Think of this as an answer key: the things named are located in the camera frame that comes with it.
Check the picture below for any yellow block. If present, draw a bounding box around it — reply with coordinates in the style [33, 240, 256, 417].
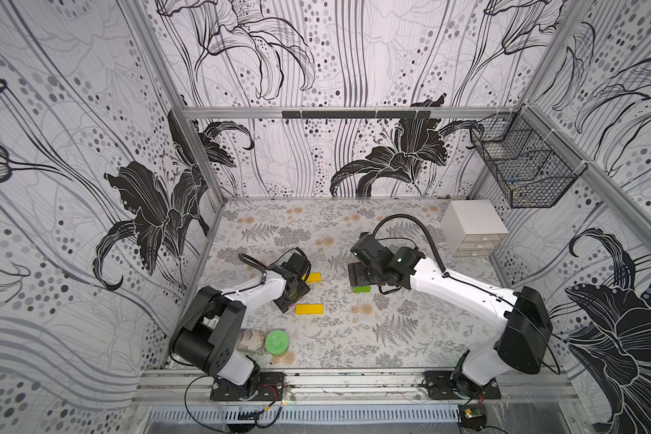
[306, 272, 322, 283]
[294, 304, 325, 316]

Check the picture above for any green block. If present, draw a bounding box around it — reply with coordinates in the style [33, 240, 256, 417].
[352, 286, 371, 294]

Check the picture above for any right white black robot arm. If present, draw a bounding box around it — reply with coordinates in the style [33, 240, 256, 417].
[350, 233, 553, 396]

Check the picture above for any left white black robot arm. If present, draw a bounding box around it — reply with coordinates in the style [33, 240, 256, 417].
[170, 248, 312, 395]

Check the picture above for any green round lid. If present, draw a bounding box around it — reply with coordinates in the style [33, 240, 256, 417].
[264, 330, 289, 356]

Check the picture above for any white drawer box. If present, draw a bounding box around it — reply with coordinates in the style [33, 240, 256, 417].
[441, 200, 508, 257]

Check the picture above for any small electronics board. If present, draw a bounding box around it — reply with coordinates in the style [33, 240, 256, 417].
[458, 406, 488, 432]

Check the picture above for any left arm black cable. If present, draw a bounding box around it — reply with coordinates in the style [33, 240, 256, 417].
[237, 247, 310, 278]

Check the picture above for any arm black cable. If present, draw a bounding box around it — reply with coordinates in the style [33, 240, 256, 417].
[371, 213, 448, 272]
[237, 247, 310, 278]

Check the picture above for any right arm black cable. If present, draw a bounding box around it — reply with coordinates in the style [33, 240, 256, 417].
[371, 213, 448, 272]

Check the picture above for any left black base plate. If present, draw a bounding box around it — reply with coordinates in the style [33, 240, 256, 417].
[210, 372, 285, 403]

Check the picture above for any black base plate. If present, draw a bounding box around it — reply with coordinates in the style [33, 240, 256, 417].
[421, 370, 502, 401]
[210, 372, 285, 403]

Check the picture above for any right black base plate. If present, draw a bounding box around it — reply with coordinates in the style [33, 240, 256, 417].
[421, 370, 502, 401]

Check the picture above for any black wall bar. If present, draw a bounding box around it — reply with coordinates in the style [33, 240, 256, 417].
[281, 110, 431, 119]

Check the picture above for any black wire basket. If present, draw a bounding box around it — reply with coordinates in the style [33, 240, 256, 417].
[469, 108, 588, 209]

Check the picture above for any white slotted cable duct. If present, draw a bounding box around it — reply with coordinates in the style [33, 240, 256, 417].
[149, 404, 459, 425]

